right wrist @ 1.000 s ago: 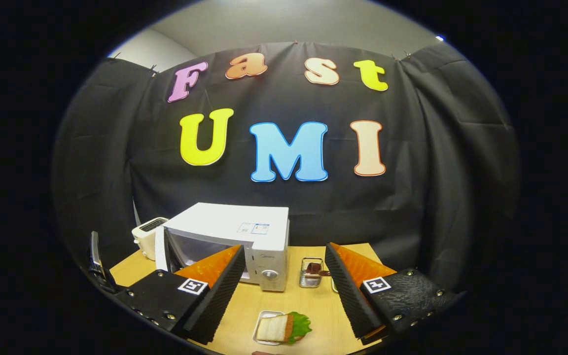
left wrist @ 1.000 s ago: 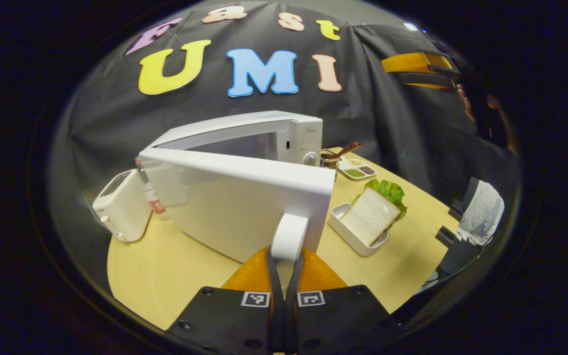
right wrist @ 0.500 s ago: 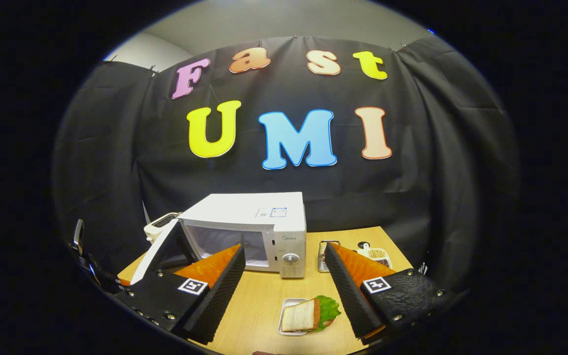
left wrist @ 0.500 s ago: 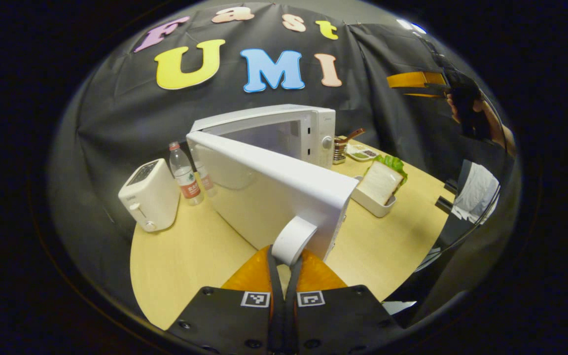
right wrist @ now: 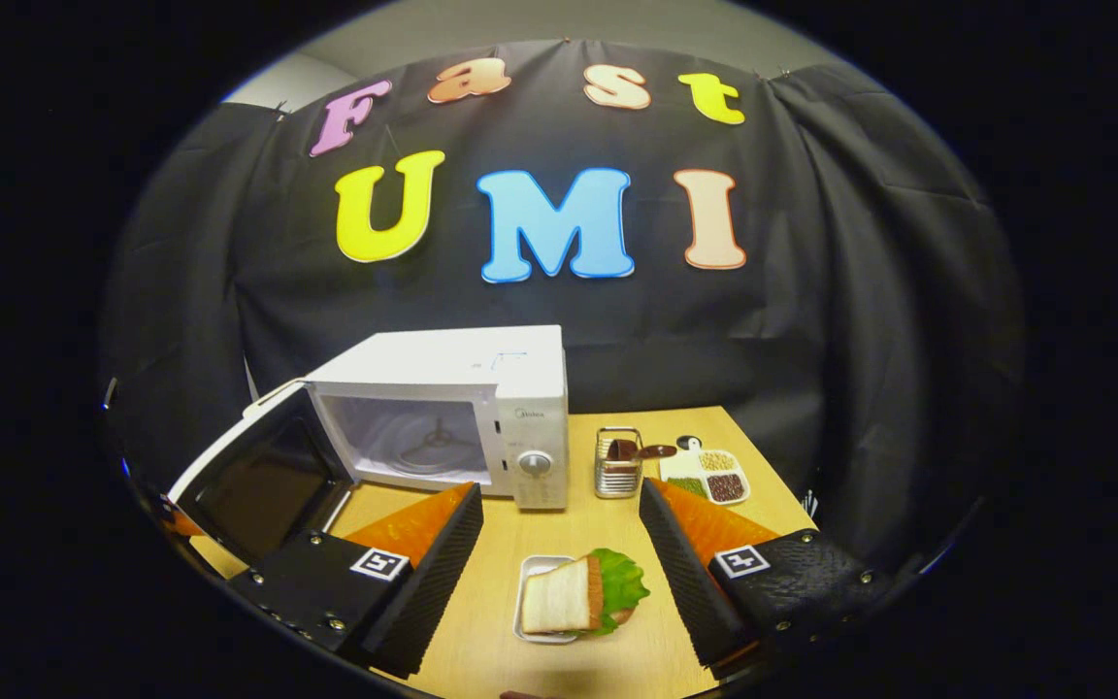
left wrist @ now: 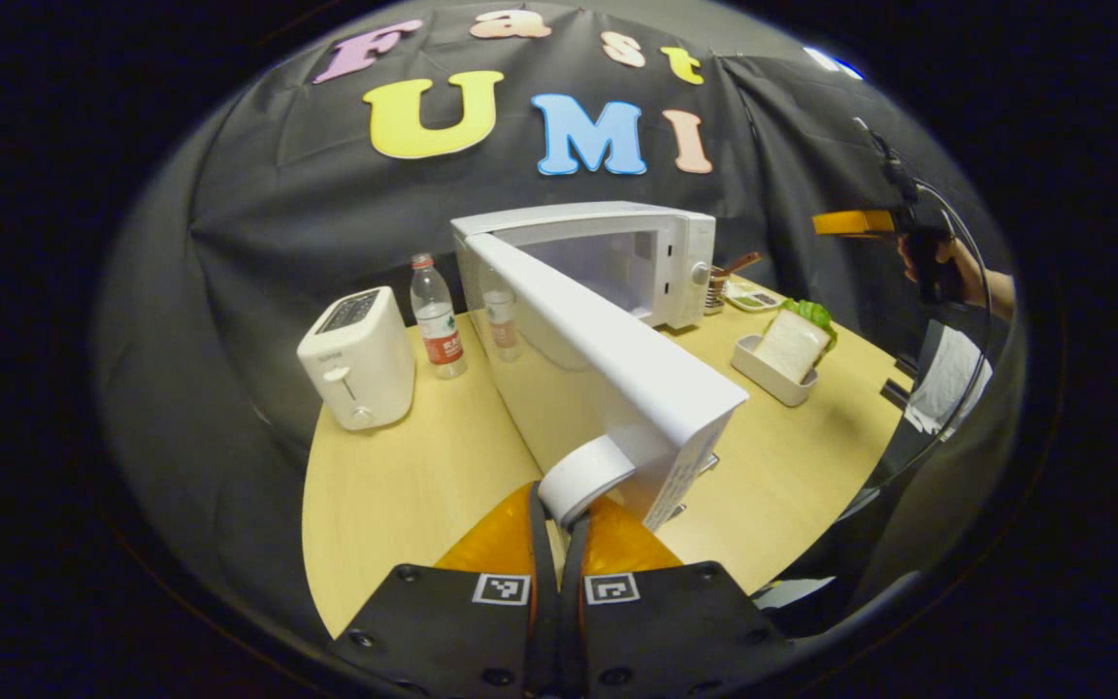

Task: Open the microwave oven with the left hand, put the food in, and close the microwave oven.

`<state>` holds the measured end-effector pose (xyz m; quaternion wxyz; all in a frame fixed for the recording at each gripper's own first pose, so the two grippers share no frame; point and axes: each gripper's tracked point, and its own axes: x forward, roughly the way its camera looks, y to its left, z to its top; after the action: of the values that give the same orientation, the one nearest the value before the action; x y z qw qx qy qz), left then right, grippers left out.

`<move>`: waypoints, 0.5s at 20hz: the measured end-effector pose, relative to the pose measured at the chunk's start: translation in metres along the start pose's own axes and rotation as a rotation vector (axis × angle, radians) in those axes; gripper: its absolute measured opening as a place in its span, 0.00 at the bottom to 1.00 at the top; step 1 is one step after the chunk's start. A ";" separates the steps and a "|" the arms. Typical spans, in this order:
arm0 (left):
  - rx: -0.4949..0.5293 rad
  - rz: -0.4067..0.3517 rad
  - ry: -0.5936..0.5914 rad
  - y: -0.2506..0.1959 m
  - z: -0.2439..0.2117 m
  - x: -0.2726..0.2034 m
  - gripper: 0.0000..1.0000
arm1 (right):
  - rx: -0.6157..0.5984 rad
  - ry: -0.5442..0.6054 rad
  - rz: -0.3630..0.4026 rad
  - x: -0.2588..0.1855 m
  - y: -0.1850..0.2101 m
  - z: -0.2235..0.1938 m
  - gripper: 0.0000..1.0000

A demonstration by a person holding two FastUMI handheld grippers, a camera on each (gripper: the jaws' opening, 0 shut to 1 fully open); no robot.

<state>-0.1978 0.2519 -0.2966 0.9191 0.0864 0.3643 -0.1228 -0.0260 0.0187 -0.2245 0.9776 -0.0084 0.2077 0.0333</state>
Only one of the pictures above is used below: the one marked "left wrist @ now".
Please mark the white divided plate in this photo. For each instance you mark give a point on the white divided plate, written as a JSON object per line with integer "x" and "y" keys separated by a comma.
{"x": 753, "y": 298}

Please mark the black backdrop cloth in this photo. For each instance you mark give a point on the black backdrop cloth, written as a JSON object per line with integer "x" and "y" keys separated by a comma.
{"x": 278, "y": 243}

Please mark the clear water bottle red label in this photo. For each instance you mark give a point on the clear water bottle red label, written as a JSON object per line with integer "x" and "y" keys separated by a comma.
{"x": 440, "y": 330}

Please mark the small ceiling light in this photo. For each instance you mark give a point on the small ceiling light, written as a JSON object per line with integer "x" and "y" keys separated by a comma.
{"x": 831, "y": 61}

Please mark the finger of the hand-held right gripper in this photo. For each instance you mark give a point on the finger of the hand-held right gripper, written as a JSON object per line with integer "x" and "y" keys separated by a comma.
{"x": 855, "y": 224}

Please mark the white microwave oven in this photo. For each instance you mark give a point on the white microwave oven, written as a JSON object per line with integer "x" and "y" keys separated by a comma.
{"x": 617, "y": 369}

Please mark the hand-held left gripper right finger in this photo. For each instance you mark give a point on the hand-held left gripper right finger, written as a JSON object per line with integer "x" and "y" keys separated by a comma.
{"x": 571, "y": 612}

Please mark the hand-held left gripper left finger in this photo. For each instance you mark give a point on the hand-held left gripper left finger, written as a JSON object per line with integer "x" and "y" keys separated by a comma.
{"x": 544, "y": 602}

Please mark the person's white shirt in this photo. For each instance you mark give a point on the person's white shirt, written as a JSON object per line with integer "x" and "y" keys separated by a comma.
{"x": 947, "y": 379}

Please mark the white rectangular tray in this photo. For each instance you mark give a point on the white rectangular tray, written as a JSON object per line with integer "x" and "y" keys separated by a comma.
{"x": 763, "y": 374}

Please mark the white toaster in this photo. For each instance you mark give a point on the white toaster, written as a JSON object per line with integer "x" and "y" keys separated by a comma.
{"x": 355, "y": 369}

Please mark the sandwich with lettuce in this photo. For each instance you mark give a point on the sandwich with lettuce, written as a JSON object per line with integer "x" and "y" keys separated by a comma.
{"x": 792, "y": 345}

